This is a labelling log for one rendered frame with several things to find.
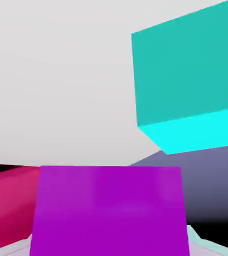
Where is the large cyan box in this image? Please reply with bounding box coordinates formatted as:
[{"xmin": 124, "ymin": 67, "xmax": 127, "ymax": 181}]
[{"xmin": 130, "ymin": 0, "xmax": 228, "ymax": 155}]

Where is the large pink box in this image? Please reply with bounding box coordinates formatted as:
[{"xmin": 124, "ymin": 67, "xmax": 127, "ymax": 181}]
[{"xmin": 0, "ymin": 165, "xmax": 42, "ymax": 254}]

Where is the small purple cube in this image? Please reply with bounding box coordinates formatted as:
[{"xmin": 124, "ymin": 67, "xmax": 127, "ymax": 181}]
[{"xmin": 29, "ymin": 165, "xmax": 190, "ymax": 256}]

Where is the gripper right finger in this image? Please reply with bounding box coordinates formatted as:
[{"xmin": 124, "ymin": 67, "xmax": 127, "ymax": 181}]
[{"xmin": 186, "ymin": 224, "xmax": 228, "ymax": 256}]

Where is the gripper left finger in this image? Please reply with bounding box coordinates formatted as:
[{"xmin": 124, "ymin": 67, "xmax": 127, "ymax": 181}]
[{"xmin": 0, "ymin": 234, "xmax": 33, "ymax": 256}]

